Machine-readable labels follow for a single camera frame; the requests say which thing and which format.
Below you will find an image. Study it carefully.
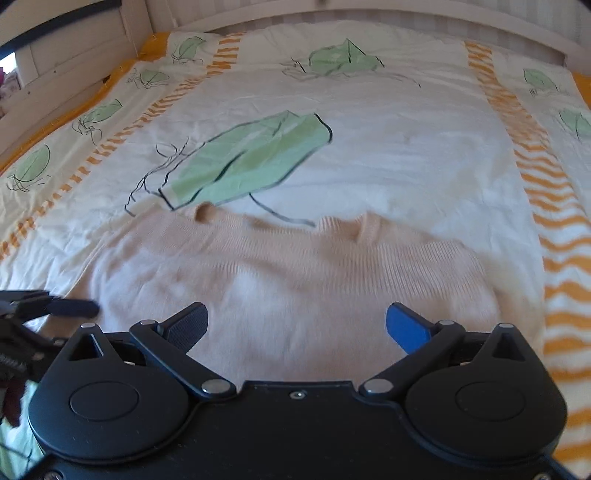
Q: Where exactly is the pale pink knit sweater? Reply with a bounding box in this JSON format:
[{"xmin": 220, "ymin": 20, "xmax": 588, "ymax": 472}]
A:
[{"xmin": 69, "ymin": 203, "xmax": 546, "ymax": 389}]

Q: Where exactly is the leaf printed white quilt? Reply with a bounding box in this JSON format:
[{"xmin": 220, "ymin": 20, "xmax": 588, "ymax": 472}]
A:
[{"xmin": 0, "ymin": 21, "xmax": 591, "ymax": 480}]

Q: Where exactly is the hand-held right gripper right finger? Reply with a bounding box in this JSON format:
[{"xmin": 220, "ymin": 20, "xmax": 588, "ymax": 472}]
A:
[{"xmin": 359, "ymin": 302, "xmax": 529, "ymax": 398}]

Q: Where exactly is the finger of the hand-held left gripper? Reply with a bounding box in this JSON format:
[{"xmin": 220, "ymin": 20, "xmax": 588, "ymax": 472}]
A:
[{"xmin": 0, "ymin": 290, "xmax": 100, "ymax": 320}]

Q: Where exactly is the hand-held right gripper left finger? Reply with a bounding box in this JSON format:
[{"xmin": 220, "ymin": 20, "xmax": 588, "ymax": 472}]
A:
[{"xmin": 65, "ymin": 302, "xmax": 235, "ymax": 398}]

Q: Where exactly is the white wooden bed frame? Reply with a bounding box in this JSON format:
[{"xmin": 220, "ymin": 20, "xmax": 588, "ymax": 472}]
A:
[{"xmin": 0, "ymin": 0, "xmax": 591, "ymax": 162}]

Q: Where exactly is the dark red cloth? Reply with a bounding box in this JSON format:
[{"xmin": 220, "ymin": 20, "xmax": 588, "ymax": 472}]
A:
[{"xmin": 0, "ymin": 377, "xmax": 29, "ymax": 426}]

